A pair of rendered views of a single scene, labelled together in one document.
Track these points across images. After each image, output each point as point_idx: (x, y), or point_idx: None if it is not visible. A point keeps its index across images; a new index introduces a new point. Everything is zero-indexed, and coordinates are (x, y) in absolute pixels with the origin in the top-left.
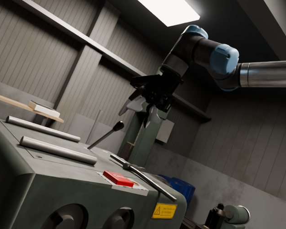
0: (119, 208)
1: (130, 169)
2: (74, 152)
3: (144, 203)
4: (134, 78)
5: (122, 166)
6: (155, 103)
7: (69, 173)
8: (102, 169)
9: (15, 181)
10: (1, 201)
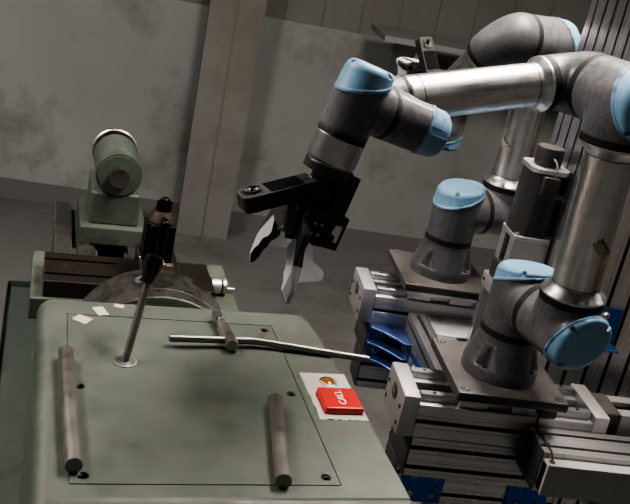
0: None
1: (240, 343)
2: (284, 421)
3: None
4: (259, 201)
5: (227, 348)
6: (334, 247)
7: (372, 460)
8: (291, 401)
9: None
10: None
